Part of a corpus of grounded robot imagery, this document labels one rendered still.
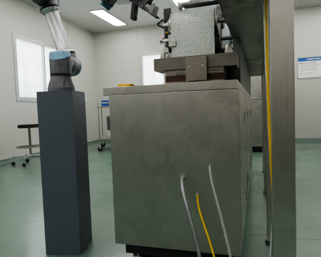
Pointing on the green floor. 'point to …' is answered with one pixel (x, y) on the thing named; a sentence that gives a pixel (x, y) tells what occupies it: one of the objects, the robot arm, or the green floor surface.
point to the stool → (28, 145)
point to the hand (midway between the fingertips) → (155, 17)
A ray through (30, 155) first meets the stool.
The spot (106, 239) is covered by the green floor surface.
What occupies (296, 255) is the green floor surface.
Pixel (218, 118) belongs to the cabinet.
